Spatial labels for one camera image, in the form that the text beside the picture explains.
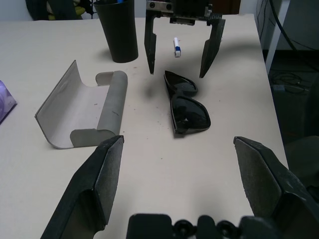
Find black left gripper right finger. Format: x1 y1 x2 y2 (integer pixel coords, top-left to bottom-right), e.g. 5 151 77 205
233 136 319 239

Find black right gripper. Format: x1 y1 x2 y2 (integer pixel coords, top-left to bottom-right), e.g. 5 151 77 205
144 0 226 79

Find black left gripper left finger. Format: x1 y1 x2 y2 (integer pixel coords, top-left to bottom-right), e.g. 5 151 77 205
41 135 125 239

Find black sunglasses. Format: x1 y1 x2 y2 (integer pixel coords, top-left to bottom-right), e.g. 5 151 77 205
163 70 211 138

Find white marker with blue cap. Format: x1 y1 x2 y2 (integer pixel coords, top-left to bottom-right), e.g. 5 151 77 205
173 37 182 58

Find black plastic cup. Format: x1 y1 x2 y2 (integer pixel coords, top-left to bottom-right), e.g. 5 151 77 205
93 0 139 63

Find grey open glasses case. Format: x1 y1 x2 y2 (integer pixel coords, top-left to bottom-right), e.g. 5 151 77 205
34 59 129 150

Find yellow seat cushion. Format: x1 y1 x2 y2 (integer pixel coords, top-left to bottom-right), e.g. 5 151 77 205
74 3 87 19

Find purple tissue pack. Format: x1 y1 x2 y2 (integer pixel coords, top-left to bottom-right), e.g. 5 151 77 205
0 80 18 125

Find white metal post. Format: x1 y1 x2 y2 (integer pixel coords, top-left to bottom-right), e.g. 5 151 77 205
264 0 292 75

